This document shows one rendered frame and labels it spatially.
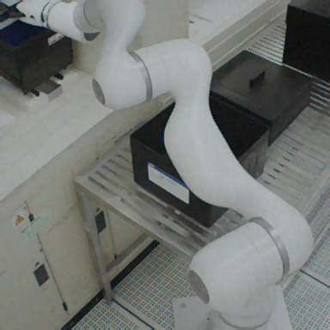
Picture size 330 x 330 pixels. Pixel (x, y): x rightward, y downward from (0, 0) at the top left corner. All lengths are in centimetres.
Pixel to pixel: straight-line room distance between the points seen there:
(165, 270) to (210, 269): 140
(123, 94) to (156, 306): 134
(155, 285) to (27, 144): 93
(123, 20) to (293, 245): 51
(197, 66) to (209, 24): 104
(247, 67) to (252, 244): 101
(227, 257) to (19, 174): 77
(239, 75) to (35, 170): 74
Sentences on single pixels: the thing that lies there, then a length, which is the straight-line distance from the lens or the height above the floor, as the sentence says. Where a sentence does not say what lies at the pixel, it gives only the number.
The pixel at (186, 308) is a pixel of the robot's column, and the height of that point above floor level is 76.
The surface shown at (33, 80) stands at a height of 97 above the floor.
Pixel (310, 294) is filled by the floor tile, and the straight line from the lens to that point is 221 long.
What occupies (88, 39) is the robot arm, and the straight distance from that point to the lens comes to 133.
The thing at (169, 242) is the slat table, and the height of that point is 76.
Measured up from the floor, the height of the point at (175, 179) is 88.
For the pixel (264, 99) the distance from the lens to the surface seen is 163.
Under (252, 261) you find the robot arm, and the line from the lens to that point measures 83.
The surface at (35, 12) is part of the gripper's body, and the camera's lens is 143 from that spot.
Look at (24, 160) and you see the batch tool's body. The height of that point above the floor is 87.
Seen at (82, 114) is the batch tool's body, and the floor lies 87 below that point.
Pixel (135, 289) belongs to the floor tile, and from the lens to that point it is 217.
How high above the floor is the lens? 187
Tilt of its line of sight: 46 degrees down
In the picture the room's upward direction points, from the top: 2 degrees counter-clockwise
